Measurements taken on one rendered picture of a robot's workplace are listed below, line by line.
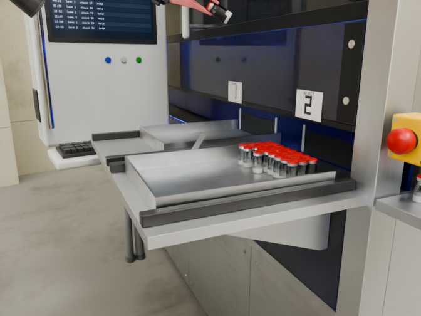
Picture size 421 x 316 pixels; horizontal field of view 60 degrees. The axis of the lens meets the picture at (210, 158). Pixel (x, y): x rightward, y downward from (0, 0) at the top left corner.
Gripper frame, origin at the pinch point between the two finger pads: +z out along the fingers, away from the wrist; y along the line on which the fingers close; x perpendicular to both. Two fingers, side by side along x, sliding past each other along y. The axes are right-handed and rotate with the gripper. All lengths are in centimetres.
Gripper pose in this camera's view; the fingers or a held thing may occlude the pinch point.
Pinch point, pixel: (211, 6)
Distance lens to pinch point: 72.1
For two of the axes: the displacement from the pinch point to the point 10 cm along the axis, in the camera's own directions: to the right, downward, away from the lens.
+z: 8.2, 5.5, 1.5
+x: 1.1, -4.1, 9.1
